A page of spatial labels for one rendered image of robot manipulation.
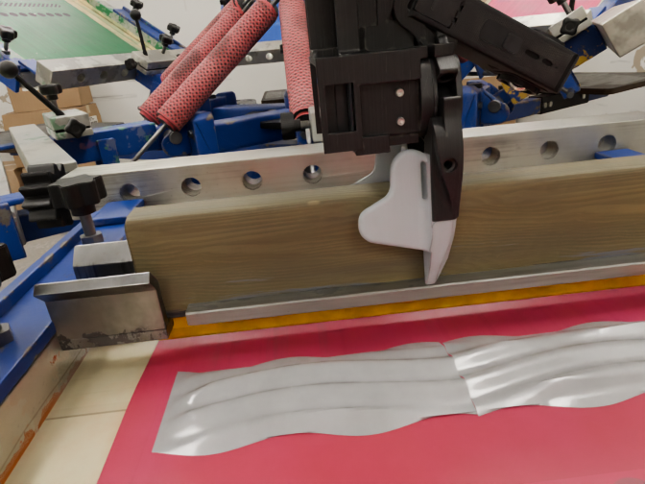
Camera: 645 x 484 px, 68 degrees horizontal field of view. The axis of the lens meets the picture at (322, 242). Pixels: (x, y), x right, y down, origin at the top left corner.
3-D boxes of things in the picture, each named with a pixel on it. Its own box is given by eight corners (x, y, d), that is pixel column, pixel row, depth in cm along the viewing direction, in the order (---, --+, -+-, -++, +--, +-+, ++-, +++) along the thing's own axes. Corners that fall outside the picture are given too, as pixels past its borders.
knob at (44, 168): (84, 233, 53) (64, 168, 50) (32, 239, 53) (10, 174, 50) (107, 212, 60) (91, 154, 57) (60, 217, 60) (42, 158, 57)
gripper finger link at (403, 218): (361, 290, 33) (348, 154, 31) (446, 279, 33) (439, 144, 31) (368, 306, 30) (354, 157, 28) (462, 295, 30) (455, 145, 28)
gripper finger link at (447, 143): (416, 213, 32) (407, 78, 30) (441, 210, 32) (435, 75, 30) (436, 227, 28) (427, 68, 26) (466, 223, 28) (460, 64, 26)
